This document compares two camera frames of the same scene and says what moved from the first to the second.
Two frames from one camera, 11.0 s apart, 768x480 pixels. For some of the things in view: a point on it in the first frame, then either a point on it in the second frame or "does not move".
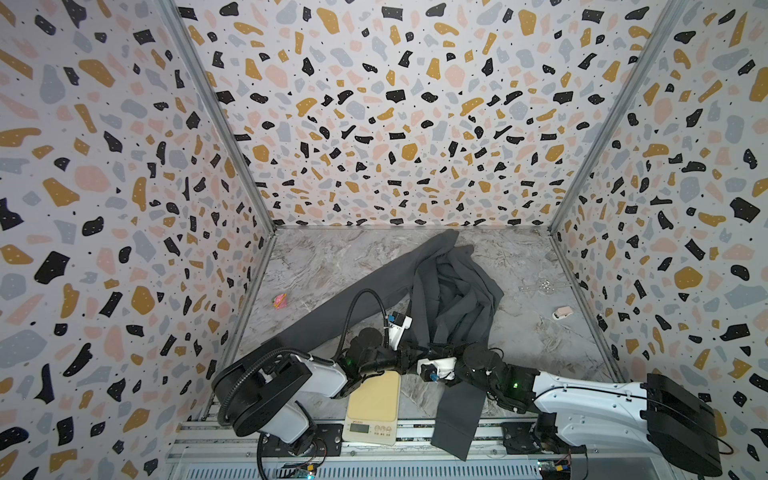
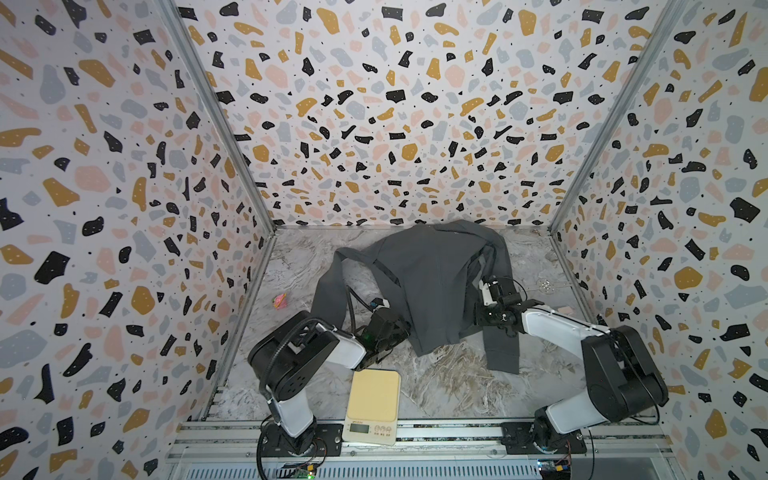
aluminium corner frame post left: (213, 94) does not move
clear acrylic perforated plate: (546, 286) does not move
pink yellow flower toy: (280, 301) does not move
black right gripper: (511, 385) to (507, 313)
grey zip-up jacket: (448, 297) to (433, 272)
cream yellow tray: (372, 410) does not move
